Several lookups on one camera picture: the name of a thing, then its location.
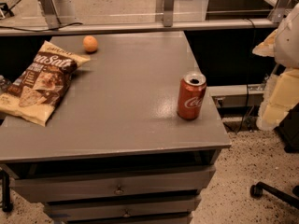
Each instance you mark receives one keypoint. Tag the black office chair base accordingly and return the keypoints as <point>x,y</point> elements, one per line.
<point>256,191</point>

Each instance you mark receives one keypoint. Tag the grey drawer cabinet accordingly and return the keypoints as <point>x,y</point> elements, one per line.
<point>119,115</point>

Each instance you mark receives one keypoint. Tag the left metal bracket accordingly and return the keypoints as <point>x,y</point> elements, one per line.
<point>50,14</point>

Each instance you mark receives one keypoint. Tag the right metal bracket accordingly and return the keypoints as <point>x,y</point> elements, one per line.
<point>277,13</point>

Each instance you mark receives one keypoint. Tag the sea salt chips bag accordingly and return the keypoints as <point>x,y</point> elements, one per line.
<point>41,87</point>

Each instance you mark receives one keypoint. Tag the metal bracket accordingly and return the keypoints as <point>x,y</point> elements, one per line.
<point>277,13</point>
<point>168,13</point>
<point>50,14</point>

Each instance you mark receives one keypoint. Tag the grey metal rail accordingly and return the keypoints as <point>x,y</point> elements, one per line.
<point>97,29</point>

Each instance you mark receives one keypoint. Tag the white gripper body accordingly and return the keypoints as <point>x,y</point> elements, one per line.
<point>289,42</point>

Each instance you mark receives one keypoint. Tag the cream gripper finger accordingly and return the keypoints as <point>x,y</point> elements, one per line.
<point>266,48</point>
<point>281,94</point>

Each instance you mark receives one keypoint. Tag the top grey drawer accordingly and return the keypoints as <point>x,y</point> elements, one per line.
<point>80,187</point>

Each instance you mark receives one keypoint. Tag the middle metal bracket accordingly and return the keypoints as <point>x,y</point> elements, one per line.
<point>168,13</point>

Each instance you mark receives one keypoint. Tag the orange fruit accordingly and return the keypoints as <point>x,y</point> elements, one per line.
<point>90,43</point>

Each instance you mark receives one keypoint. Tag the black stand at left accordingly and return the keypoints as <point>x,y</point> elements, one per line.
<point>6,203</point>

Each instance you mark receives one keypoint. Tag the grey drawer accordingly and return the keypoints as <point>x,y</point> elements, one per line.
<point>123,208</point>
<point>80,187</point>

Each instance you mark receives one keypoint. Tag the red coke can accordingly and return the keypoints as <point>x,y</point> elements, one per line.
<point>191,95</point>

